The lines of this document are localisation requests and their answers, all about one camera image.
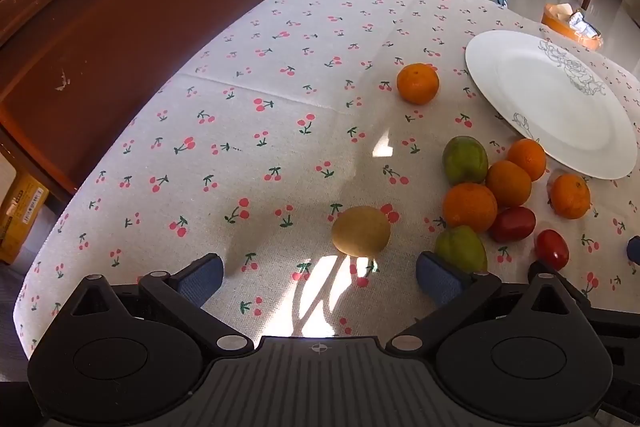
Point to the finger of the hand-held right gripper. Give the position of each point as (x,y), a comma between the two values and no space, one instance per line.
(600,302)
(634,250)

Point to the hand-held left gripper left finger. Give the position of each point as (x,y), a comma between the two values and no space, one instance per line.
(202,278)

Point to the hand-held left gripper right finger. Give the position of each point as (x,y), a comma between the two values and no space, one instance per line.
(437,279)

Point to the green round fruit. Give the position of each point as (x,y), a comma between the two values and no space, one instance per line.
(464,160)
(460,248)

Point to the red tomato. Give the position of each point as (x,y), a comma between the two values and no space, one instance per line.
(551,249)
(512,223)

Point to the orange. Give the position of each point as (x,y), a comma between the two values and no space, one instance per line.
(529,156)
(418,83)
(470,211)
(570,196)
(508,183)

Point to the brown kiwi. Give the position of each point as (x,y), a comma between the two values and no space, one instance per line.
(361,231)

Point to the white plate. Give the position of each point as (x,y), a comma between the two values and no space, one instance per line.
(545,107)

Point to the cherry print tablecloth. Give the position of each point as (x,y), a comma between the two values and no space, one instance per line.
(280,117)

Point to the yellow cardboard box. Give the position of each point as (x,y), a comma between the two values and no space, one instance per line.
(20,217)

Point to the silver foil packet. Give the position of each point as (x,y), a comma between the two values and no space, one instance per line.
(582,26)

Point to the orange bin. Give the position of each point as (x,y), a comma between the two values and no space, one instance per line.
(562,27)

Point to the brown wooden cabinet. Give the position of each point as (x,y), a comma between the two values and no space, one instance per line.
(125,17)

